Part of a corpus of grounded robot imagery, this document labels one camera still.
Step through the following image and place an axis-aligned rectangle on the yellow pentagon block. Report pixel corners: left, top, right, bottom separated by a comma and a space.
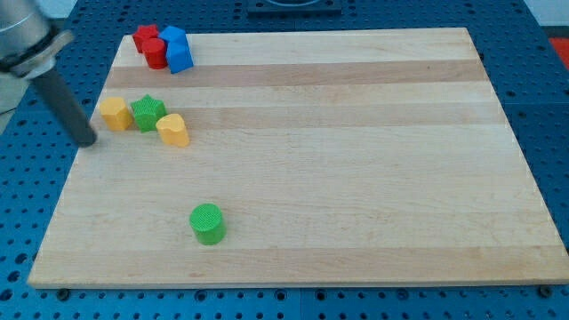
99, 97, 133, 132

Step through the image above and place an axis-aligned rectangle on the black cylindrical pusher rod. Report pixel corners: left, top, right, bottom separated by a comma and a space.
31, 68, 97, 148

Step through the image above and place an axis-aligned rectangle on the red star block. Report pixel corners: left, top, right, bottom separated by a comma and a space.
132, 24, 159, 53

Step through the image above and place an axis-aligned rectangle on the red cylinder block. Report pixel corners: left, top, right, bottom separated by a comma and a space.
141, 38, 168, 69

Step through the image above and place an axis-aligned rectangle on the wooden board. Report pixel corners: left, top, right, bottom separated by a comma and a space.
28, 28, 568, 289

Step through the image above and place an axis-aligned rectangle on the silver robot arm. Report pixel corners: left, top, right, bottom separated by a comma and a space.
1, 0, 97, 148

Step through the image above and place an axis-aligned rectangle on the blue cube block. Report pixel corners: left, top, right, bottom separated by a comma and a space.
158, 26, 188, 45

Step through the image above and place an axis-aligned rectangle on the blue pentagon block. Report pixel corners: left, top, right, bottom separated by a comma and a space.
165, 43, 194, 74

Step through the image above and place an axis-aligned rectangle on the green star block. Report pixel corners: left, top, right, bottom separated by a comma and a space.
131, 94, 167, 132

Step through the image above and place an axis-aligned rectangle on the yellow heart block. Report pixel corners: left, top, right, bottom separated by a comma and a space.
156, 114, 190, 148

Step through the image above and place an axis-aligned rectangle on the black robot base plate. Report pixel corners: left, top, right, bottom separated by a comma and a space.
246, 0, 342, 16

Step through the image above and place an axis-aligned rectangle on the green cylinder block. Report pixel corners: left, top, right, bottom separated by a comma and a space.
188, 204, 226, 245

